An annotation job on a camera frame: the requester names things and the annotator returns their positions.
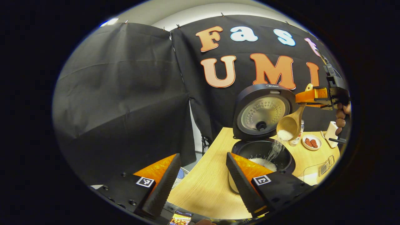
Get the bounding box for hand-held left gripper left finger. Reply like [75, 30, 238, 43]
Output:
[88, 153, 182, 219]

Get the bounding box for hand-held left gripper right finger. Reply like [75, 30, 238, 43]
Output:
[226, 152, 313, 218]

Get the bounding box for white rice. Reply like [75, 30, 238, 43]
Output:
[249, 129, 294, 173]

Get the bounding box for wooden spoon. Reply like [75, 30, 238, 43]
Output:
[276, 83, 314, 142]

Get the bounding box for dark grey rice cooker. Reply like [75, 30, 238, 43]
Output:
[228, 83, 297, 194]

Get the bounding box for blue and white object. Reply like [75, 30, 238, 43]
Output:
[172, 167, 191, 188]

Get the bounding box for white toaster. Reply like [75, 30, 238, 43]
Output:
[324, 121, 340, 148]

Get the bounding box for smartphone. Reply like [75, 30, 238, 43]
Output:
[168, 210, 193, 225]

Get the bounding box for white round plate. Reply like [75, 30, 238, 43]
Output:
[302, 134, 323, 151]

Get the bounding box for clear drink bottle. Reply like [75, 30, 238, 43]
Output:
[289, 119, 304, 147]

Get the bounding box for black tripod stand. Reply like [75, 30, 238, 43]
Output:
[201, 135, 212, 156]

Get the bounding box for black backdrop cloth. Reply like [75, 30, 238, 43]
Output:
[52, 15, 347, 188]

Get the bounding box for ceiling light strip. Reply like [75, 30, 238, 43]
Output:
[100, 18, 119, 28]

